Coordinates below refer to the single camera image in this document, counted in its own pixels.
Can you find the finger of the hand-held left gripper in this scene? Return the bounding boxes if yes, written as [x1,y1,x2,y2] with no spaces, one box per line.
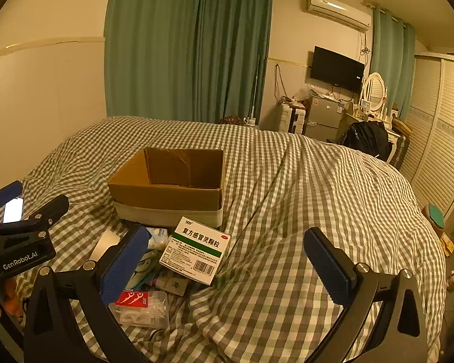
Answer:
[0,180,24,228]
[0,194,70,235]

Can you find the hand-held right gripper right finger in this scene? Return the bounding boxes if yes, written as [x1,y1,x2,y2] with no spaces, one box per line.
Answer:
[303,227,429,363]

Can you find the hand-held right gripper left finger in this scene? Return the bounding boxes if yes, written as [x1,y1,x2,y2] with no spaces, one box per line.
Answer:
[23,225,152,363]

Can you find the white green medicine box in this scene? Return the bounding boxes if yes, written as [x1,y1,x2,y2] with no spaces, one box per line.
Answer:
[158,216,231,286]

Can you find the cardboard box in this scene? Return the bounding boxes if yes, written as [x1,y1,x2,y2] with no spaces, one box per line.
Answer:
[107,147,225,230]

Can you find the teal white packet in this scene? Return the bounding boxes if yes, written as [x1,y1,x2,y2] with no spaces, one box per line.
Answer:
[127,250,162,293]

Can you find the white paper strip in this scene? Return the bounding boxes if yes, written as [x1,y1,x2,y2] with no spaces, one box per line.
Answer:
[89,229,122,262]

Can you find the white blue tissue packet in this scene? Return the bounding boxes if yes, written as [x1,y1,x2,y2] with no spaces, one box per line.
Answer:
[145,227,170,251]

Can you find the small white tube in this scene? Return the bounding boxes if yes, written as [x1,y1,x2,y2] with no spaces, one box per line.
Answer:
[153,274,188,296]

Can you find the clear floss pick box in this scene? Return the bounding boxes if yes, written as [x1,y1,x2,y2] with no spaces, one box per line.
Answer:
[110,290,170,329]

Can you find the checkered bed blanket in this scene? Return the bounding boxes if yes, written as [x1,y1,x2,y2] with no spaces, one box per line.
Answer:
[0,115,449,363]

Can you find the teal round stool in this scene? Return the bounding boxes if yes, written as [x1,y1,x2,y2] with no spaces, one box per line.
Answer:
[427,203,446,230]

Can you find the black backpack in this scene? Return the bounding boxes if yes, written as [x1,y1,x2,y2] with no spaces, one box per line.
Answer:
[336,120,393,162]

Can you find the dark suitcase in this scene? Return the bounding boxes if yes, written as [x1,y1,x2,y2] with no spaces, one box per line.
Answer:
[387,132,410,172]

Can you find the small silver fridge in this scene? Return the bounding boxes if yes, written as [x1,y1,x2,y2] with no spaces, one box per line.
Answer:
[304,95,345,141]

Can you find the white suitcase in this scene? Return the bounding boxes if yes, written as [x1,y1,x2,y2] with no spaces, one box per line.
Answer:
[278,102,307,135]

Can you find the white louvered wardrobe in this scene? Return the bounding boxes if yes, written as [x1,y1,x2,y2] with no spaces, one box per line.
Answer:
[399,52,454,217]

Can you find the oval white mirror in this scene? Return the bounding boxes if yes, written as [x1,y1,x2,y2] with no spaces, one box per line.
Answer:
[361,72,387,113]

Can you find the white pole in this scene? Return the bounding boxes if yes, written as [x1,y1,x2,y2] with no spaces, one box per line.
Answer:
[249,54,260,126]

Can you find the narrow green curtain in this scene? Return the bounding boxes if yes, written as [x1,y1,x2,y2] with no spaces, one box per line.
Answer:
[370,5,417,120]

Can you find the white air conditioner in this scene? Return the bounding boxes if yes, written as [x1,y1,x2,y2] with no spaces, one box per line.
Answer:
[306,0,372,32]

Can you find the hanging wall cable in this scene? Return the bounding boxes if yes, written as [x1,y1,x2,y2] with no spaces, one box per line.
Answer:
[273,64,285,103]

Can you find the black wall television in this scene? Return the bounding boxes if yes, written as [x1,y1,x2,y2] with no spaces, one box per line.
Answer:
[310,46,366,93]

